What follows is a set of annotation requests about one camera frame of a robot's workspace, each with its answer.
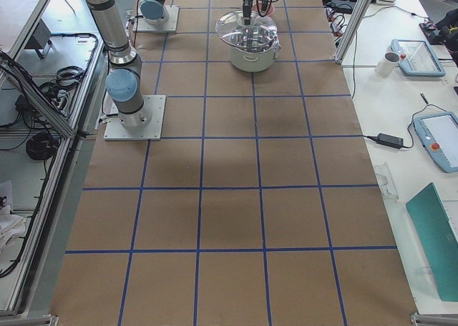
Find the glass pot lid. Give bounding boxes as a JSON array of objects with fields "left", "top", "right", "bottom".
[{"left": 215, "top": 11, "right": 277, "bottom": 45}]

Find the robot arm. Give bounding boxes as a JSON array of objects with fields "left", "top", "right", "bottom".
[
  {"left": 137, "top": 0, "right": 279, "bottom": 26},
  {"left": 85, "top": 0, "right": 168, "bottom": 128}
]

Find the mint green electric pot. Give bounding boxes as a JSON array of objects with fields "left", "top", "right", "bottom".
[{"left": 228, "top": 27, "right": 281, "bottom": 72}]

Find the pink bowl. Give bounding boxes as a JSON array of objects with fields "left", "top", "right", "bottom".
[{"left": 252, "top": 4, "right": 275, "bottom": 16}]

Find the white mug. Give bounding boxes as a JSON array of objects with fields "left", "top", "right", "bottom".
[{"left": 374, "top": 51, "right": 400, "bottom": 77}]

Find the upper teach pendant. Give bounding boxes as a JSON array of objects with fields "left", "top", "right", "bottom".
[{"left": 391, "top": 39, "right": 445, "bottom": 77}]

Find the teach pendant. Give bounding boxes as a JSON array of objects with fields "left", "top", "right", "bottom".
[
  {"left": 391, "top": 39, "right": 445, "bottom": 77},
  {"left": 414, "top": 112, "right": 457, "bottom": 173}
]

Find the black power adapter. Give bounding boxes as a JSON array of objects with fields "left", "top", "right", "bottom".
[{"left": 376, "top": 133, "right": 404, "bottom": 149}]

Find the lower teach pendant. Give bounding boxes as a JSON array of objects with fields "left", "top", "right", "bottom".
[{"left": 414, "top": 112, "right": 457, "bottom": 173}]

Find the clear plastic holder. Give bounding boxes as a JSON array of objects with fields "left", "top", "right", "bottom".
[{"left": 373, "top": 163, "right": 399, "bottom": 200}]

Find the green board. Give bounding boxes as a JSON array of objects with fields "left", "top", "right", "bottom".
[{"left": 406, "top": 182, "right": 457, "bottom": 302}]

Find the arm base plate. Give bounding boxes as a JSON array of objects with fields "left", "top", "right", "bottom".
[
  {"left": 133, "top": 5, "right": 180, "bottom": 33},
  {"left": 104, "top": 95, "right": 166, "bottom": 141}
]

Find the aluminium frame post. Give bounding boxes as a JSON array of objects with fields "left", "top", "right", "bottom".
[{"left": 334, "top": 0, "right": 371, "bottom": 64}]

